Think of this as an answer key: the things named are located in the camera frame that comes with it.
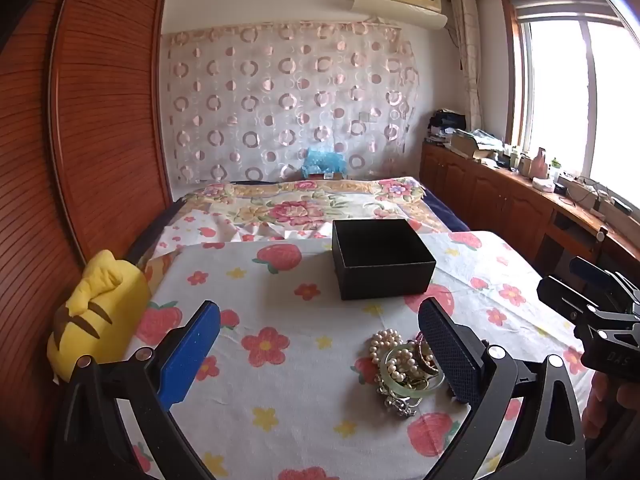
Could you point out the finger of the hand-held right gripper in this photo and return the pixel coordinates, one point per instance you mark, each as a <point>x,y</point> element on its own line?
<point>565,292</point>
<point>590,270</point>

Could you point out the wooden side cabinet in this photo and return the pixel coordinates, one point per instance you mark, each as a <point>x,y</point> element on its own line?
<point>500,200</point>

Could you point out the strawberry print bed sheet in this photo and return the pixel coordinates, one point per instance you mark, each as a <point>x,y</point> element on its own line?
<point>300,385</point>

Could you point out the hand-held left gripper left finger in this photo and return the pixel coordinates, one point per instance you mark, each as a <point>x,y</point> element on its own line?
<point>192,350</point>

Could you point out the white power strip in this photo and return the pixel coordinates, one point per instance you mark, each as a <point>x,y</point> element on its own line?
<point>590,192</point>

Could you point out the green jade bangle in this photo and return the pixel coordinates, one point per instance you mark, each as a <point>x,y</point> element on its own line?
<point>387,380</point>

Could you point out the wooden-framed window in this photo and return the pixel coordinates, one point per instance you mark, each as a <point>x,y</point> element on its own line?
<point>560,85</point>

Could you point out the person's right hand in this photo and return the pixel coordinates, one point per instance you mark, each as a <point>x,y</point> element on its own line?
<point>593,410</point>

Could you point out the patterned window drape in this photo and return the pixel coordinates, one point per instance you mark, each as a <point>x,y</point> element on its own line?
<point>467,50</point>

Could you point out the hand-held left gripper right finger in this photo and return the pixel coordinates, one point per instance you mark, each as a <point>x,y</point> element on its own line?
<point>450,355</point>

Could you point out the black cardboard box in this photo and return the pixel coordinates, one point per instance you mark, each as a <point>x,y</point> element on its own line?
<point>382,260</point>

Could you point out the pile of dark clothes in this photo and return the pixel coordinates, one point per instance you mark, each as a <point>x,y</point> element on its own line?
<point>447,120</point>

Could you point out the floral blanket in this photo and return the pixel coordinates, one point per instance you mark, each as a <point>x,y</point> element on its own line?
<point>300,205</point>

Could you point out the dark blue mattress cover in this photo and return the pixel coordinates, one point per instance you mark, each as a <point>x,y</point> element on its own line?
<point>445,212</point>

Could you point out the blue plastic bag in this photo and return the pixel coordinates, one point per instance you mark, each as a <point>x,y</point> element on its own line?
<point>324,161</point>

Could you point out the silver hairpin with green stones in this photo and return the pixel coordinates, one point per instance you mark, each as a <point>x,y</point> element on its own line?
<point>400,404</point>

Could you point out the pink bottle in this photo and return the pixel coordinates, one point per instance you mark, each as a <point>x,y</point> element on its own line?
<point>540,162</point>

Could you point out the wall air conditioner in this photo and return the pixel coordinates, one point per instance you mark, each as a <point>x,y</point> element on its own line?
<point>400,2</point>

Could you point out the circle-patterned sheer curtain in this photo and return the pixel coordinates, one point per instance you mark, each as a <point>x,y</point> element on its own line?
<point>290,100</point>

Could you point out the yellow plush toy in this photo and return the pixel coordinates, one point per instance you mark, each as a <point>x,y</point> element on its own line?
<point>100,305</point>

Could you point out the green-capped bottle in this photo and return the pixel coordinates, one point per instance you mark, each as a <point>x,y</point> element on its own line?
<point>555,170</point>

